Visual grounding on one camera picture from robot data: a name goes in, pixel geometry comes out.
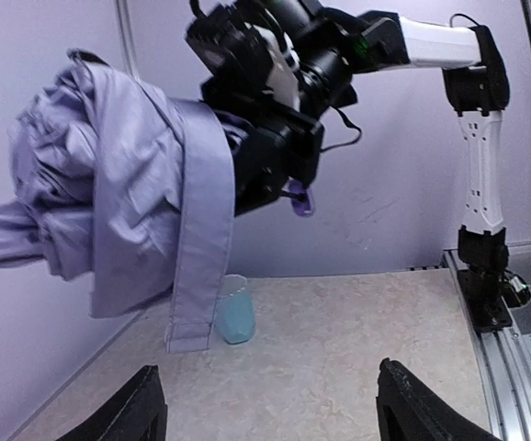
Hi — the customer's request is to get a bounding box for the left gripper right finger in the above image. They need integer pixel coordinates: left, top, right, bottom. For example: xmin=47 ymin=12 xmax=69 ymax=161
xmin=376 ymin=358 xmax=496 ymax=441

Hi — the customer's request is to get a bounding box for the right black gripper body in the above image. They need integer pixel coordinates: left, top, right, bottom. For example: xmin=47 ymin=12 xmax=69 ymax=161
xmin=201 ymin=78 xmax=324 ymax=216

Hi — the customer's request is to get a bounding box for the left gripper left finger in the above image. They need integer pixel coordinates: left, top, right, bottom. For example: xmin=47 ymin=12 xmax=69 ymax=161
xmin=65 ymin=365 xmax=168 ymax=441

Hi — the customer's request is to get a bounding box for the lilac folding umbrella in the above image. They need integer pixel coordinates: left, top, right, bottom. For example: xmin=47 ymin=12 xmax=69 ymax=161
xmin=0 ymin=48 xmax=318 ymax=354

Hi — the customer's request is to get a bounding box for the light blue ceramic mug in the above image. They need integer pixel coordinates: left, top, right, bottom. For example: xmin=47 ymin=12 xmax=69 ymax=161
xmin=214 ymin=274 xmax=255 ymax=345

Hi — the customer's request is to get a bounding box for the front aluminium rail base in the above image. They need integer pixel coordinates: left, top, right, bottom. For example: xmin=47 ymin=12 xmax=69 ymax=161
xmin=439 ymin=247 xmax=531 ymax=441

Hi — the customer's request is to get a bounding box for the right aluminium frame post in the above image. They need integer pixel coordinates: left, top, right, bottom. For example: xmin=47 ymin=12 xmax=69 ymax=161
xmin=115 ymin=0 xmax=141 ymax=81

